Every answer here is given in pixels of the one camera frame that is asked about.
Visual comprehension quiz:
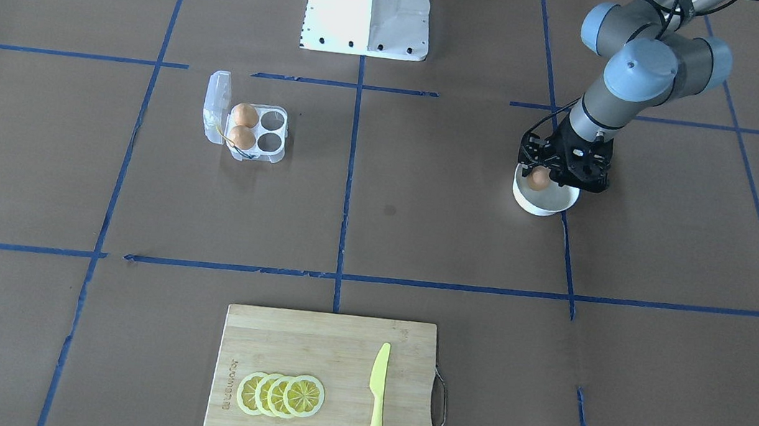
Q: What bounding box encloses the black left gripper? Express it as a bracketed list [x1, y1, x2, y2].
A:
[518, 112, 615, 193]

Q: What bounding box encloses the lemon slice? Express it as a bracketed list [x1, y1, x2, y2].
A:
[266, 376, 296, 420]
[254, 373, 282, 417]
[282, 374, 326, 418]
[236, 371, 267, 416]

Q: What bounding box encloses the brown egg in box rear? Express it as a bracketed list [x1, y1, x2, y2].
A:
[230, 103, 261, 129]

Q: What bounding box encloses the brown egg from bowl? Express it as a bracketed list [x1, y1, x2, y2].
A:
[525, 166, 553, 192]

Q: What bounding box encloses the yellow plastic knife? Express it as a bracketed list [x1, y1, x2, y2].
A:
[368, 342, 391, 426]

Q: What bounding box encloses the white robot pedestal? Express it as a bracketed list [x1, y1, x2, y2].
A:
[299, 0, 431, 62]

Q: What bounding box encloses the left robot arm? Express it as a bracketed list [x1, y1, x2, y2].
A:
[518, 0, 735, 193]

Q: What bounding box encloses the brown egg in box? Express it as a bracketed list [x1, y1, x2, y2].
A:
[230, 103, 261, 129]
[226, 125, 257, 151]

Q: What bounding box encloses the white bowl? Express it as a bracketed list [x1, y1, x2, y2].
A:
[512, 164, 581, 217]

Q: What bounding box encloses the clear plastic egg box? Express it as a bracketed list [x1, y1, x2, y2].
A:
[202, 71, 288, 163]

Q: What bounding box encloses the wooden cutting board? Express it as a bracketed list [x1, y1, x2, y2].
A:
[202, 304, 438, 426]

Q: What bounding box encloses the brown egg in box front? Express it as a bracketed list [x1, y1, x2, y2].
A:
[226, 125, 257, 151]

